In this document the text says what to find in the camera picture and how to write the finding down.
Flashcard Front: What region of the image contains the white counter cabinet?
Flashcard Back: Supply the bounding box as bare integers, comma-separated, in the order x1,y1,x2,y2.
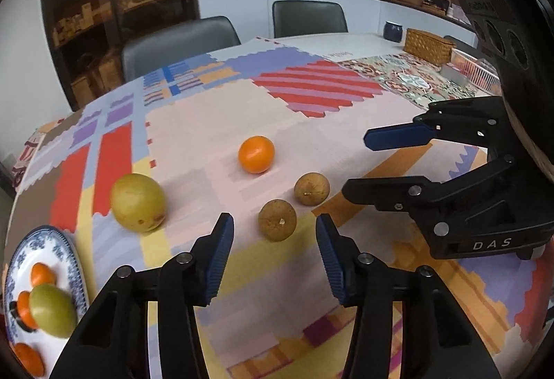
197,0,477,46

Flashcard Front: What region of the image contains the green citrus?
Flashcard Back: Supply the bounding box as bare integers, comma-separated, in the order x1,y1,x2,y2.
29,284,78,339

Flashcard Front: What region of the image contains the white tile-print tablecloth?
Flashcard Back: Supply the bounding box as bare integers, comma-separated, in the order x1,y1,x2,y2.
277,33,507,111

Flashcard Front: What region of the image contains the white plastic basket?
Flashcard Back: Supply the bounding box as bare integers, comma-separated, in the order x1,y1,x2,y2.
450,48,503,94

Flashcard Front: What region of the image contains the yellow pear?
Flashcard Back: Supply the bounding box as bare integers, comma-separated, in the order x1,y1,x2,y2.
110,173,167,234

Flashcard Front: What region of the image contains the orange mandarin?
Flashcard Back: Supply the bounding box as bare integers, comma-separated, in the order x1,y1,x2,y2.
31,262,57,288
238,135,276,174
15,343,45,377
17,291,39,330

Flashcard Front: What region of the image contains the blue rimmed white plate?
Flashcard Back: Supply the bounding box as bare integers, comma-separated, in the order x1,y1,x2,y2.
3,225,89,373

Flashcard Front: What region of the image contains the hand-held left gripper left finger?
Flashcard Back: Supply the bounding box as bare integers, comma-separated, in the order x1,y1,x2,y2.
49,212,235,379

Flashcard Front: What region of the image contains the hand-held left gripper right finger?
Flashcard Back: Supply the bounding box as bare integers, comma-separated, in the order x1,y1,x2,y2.
315,214,503,379

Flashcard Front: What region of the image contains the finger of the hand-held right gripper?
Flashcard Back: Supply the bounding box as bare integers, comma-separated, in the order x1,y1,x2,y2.
364,97,511,152
342,155,526,228

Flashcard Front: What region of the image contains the red white printed cloth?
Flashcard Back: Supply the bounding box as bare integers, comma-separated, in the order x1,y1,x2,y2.
11,132,48,189

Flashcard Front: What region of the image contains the wicker basket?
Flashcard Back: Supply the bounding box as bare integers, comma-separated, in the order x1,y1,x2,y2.
403,28,456,66

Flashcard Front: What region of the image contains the glass door cabinet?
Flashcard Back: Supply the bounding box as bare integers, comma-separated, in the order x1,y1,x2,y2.
41,0,200,111

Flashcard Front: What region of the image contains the colourful patchwork tablecloth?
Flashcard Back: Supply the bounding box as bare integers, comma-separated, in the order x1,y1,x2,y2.
9,37,554,379

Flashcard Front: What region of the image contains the grey red box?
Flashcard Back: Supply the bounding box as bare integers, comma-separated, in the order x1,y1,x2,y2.
441,63,468,85

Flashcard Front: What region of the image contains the grey chair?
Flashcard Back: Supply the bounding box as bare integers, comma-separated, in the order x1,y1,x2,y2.
272,0,348,39
121,16,242,83

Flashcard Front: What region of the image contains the brown kiwi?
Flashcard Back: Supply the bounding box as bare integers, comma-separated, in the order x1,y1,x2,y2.
258,199,297,240
294,172,330,206

